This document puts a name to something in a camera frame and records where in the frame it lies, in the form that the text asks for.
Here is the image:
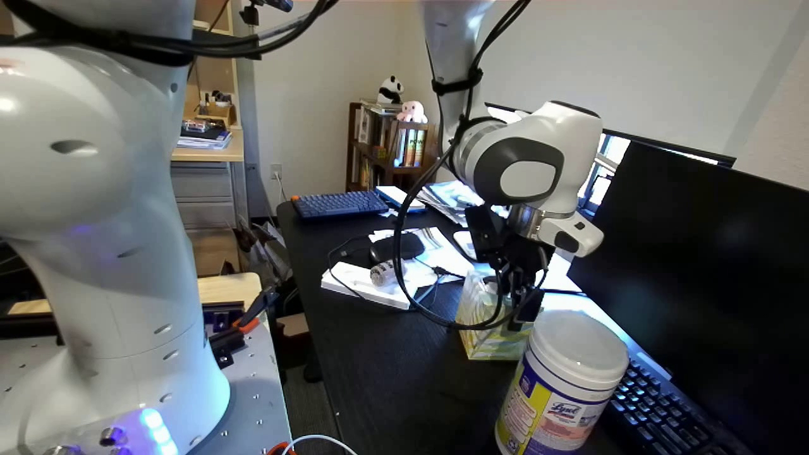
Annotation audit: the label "stack of books and papers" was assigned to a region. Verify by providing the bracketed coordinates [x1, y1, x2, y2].
[420, 181, 483, 227]

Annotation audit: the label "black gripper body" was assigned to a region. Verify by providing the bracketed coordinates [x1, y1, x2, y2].
[464, 206, 551, 294]

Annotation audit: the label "white disinfectant wipes canister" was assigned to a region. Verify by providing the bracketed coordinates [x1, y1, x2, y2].
[493, 308, 629, 455]

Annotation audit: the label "black keyboard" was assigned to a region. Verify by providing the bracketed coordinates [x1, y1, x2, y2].
[607, 359, 752, 455]

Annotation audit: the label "black computer monitor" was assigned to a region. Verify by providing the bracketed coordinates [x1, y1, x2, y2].
[570, 143, 809, 455]

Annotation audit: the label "white styrofoam tray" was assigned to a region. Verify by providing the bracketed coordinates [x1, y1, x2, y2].
[321, 260, 438, 312]

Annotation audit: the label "white paper sheets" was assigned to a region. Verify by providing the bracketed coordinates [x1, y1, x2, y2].
[368, 227, 472, 275]

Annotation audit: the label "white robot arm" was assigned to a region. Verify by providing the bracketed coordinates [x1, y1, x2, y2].
[0, 0, 314, 455]

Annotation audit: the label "wooden shelf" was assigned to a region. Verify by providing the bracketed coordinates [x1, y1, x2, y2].
[171, 0, 243, 163]

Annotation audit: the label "wooden board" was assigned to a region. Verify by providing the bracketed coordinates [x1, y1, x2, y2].
[10, 273, 262, 316]

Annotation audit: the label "panda plush toy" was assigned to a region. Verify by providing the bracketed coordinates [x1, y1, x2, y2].
[373, 76, 404, 112]

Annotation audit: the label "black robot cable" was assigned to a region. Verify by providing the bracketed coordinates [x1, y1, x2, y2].
[390, 0, 534, 334]

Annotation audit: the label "blue keyboard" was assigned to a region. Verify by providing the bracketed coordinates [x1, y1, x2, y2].
[294, 191, 387, 221]

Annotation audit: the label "yellow patterned tissue box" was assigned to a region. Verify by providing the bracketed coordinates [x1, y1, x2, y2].
[455, 273, 527, 361]

